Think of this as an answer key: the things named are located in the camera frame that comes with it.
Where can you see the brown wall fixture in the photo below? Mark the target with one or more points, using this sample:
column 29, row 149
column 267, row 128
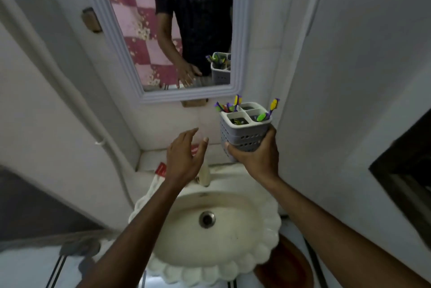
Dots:
column 91, row 20

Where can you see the metal sink drain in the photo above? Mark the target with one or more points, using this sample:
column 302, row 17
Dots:
column 207, row 219

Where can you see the person's left hand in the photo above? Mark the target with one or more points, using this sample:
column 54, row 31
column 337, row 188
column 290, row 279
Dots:
column 181, row 160

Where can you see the person's right forearm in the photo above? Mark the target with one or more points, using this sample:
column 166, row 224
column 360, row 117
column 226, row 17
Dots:
column 336, row 240

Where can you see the white wall pipe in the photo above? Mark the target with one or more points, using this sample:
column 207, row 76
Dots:
column 67, row 92

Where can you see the white scalloped wash basin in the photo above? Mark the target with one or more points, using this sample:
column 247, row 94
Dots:
column 215, row 247

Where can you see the white framed wall mirror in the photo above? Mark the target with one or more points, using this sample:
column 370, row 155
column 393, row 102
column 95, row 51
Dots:
column 240, row 28

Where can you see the purple green toothbrush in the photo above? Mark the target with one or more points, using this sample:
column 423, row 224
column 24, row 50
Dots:
column 219, row 106

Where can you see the person's right thumb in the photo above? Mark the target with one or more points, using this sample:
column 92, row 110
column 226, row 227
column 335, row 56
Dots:
column 232, row 151

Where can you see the person's left thumb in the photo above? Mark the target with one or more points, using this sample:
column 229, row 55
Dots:
column 202, row 149

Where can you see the person's right hand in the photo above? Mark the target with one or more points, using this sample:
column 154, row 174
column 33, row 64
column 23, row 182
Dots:
column 259, row 163

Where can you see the red toothbrush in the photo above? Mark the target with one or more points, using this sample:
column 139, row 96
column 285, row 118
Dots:
column 226, row 108

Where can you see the red white toothpaste tube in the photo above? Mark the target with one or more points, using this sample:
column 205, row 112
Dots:
column 160, row 171

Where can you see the brown round bucket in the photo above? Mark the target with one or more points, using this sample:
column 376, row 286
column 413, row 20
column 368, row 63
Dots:
column 286, row 264

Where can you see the grey perforated toothbrush holder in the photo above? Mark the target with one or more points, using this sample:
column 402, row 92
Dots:
column 244, row 134

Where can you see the yellow purple toothbrush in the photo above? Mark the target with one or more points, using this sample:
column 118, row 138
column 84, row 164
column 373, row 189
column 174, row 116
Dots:
column 237, row 101
column 274, row 105

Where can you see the brown mirror bracket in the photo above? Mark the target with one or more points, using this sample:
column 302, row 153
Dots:
column 194, row 102

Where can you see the cream plastic faucet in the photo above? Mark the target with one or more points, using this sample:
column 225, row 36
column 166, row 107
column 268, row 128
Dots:
column 204, row 175

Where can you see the person's left forearm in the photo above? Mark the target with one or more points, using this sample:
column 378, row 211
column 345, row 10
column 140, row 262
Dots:
column 134, row 237

